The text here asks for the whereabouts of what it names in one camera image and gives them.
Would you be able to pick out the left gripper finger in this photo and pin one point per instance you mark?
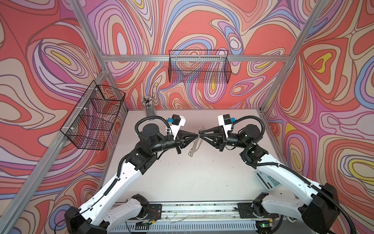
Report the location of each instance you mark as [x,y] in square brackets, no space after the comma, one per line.
[186,134]
[187,140]

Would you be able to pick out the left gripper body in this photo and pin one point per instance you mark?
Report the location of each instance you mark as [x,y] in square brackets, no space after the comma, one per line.
[168,145]

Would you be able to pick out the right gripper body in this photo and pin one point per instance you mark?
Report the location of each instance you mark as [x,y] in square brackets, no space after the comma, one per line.
[233,140]

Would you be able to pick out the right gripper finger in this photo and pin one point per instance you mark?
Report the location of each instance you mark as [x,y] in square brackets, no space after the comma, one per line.
[209,138]
[210,131]

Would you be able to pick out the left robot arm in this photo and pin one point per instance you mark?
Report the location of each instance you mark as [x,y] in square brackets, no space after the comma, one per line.
[131,167]

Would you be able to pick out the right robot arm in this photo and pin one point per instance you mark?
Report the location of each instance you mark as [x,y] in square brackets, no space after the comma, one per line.
[315,204]

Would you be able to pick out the metal cup of pens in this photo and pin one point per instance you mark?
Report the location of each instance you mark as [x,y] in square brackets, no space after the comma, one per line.
[148,106]

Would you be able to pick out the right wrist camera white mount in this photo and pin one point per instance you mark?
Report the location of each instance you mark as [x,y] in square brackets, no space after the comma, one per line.
[227,122]

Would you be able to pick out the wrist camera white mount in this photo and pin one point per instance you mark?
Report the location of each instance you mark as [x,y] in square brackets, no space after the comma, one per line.
[175,123]
[227,122]

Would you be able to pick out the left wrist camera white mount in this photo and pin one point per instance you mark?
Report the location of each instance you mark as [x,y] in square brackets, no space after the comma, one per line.
[175,123]

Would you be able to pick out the black wire basket back wall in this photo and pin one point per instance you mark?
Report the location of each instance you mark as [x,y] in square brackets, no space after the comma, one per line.
[199,66]

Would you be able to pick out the black wire basket wall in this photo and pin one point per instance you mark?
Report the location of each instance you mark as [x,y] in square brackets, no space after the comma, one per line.
[199,66]
[97,111]

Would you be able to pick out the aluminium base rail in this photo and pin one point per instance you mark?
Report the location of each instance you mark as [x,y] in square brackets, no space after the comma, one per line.
[190,212]

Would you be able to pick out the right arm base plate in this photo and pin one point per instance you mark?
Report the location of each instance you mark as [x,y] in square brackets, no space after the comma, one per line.
[246,210]

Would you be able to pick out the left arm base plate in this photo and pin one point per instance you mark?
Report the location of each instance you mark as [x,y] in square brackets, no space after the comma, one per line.
[150,212]

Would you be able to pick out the black wire basket left wall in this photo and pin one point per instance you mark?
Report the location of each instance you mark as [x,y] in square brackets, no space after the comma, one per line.
[97,111]

